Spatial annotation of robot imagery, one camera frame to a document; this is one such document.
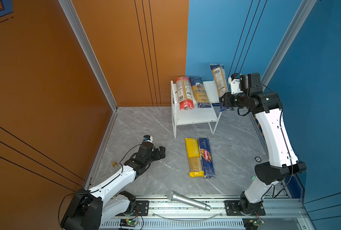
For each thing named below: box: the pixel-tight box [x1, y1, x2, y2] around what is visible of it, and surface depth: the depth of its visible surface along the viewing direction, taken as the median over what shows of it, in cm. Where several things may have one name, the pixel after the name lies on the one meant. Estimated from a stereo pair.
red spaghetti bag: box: [175, 76, 196, 111], surface depth 79 cm
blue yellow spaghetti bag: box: [188, 75, 212, 109], surface depth 80 cm
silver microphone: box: [166, 190, 212, 211], surface depth 76 cm
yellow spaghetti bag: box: [184, 138, 205, 178], surface depth 91 cm
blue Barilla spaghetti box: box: [199, 137, 216, 179], surface depth 89 cm
